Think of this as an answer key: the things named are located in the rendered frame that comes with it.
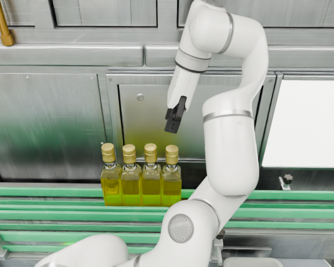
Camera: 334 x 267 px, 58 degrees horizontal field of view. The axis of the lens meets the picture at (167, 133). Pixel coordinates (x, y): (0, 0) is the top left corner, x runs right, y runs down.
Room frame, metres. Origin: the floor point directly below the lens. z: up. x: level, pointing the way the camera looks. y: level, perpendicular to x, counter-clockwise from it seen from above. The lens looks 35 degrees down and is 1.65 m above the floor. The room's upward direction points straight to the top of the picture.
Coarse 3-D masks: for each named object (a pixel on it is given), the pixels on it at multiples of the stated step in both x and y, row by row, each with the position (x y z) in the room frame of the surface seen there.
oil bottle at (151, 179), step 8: (144, 168) 0.64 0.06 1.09; (160, 168) 0.65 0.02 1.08; (144, 176) 0.62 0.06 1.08; (152, 176) 0.62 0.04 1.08; (160, 176) 0.63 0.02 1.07; (144, 184) 0.62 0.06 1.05; (152, 184) 0.62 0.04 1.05; (160, 184) 0.62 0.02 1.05; (144, 192) 0.62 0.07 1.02; (152, 192) 0.62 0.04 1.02; (160, 192) 0.62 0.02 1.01; (144, 200) 0.62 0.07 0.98; (152, 200) 0.62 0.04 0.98; (160, 200) 0.62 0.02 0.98
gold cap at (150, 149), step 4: (148, 144) 0.66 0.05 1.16; (152, 144) 0.66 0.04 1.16; (144, 148) 0.64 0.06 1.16; (148, 148) 0.64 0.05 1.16; (152, 148) 0.64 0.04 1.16; (156, 148) 0.65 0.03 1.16; (144, 152) 0.65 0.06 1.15; (148, 152) 0.63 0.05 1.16; (152, 152) 0.63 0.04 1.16; (156, 152) 0.64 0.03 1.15; (148, 156) 0.63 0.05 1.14; (152, 156) 0.63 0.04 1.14; (156, 156) 0.64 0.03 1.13; (148, 160) 0.63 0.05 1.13; (152, 160) 0.63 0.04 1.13; (156, 160) 0.64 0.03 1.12
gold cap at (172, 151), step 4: (168, 148) 0.64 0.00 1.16; (172, 148) 0.64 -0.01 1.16; (176, 148) 0.64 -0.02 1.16; (168, 152) 0.63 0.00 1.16; (172, 152) 0.63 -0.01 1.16; (176, 152) 0.63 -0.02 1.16; (168, 156) 0.63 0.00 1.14; (172, 156) 0.63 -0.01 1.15; (176, 156) 0.63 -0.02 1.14; (168, 160) 0.63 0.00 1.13; (172, 160) 0.63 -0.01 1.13; (176, 160) 0.63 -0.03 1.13; (172, 164) 0.62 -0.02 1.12
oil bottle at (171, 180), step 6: (162, 168) 0.66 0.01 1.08; (180, 168) 0.65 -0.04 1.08; (162, 174) 0.63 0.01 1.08; (168, 174) 0.62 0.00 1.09; (174, 174) 0.62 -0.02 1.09; (180, 174) 0.63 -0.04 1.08; (162, 180) 0.62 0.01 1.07; (168, 180) 0.61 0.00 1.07; (174, 180) 0.61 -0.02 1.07; (180, 180) 0.62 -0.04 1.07; (162, 186) 0.62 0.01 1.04; (168, 186) 0.61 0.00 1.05; (174, 186) 0.61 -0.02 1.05; (180, 186) 0.62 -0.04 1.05; (162, 192) 0.62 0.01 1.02; (168, 192) 0.61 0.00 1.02; (174, 192) 0.61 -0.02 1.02; (180, 192) 0.62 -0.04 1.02; (162, 198) 0.62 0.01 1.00; (168, 198) 0.61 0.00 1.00; (174, 198) 0.61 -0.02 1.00; (180, 198) 0.62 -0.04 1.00; (162, 204) 0.62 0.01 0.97; (168, 204) 0.61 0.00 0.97
